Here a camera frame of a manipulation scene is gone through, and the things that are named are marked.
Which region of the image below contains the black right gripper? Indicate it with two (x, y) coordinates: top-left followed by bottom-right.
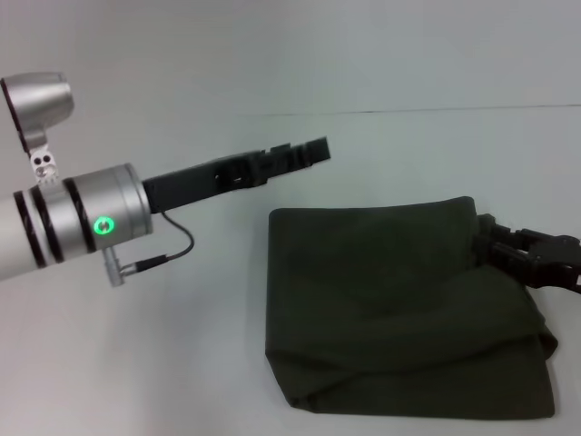
(470, 212), (581, 296)

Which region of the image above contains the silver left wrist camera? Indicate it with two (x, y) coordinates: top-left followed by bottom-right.
(0, 71), (76, 188)

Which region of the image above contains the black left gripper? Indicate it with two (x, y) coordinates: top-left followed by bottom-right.
(141, 134), (334, 215)

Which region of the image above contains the silver left wrist elbow connector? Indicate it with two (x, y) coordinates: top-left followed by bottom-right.
(101, 246), (138, 289)

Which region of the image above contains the thin left wrist cable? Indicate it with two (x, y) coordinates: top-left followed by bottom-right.
(133, 210), (197, 274)

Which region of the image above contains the dark green FREE T-shirt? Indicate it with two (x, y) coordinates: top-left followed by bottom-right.
(263, 195), (560, 419)

